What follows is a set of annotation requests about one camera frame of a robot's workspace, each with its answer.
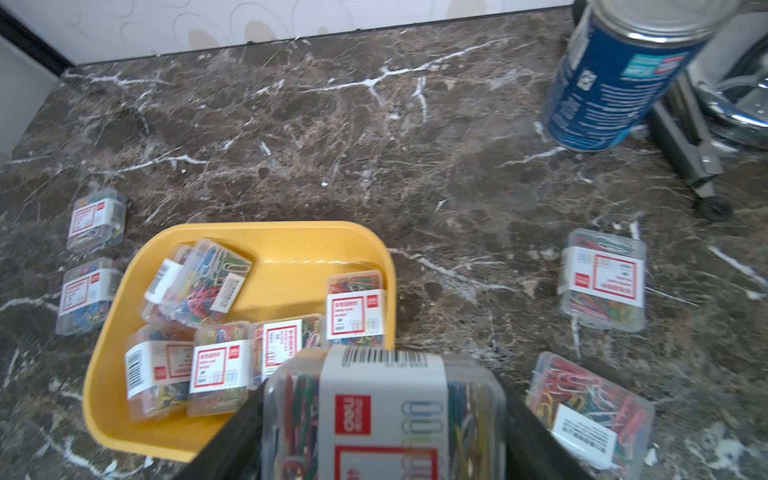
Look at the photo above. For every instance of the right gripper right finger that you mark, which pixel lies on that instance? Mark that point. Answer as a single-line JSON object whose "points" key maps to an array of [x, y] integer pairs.
{"points": [[531, 450]]}

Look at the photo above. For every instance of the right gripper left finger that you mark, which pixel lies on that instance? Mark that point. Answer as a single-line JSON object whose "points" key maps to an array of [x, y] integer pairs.
{"points": [[235, 451]]}

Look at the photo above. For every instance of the yellow plastic storage tray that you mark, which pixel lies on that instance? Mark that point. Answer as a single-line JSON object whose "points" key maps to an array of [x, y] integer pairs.
{"points": [[292, 263]]}

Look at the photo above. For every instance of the black tool on table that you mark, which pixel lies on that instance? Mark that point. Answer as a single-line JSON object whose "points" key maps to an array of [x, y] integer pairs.
{"points": [[678, 126]]}

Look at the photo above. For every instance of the blue tin can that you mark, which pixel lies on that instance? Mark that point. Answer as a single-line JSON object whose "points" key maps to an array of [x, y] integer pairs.
{"points": [[621, 58]]}

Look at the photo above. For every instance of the chrome hook stand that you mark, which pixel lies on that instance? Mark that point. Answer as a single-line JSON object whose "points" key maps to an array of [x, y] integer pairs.
{"points": [[729, 79]]}

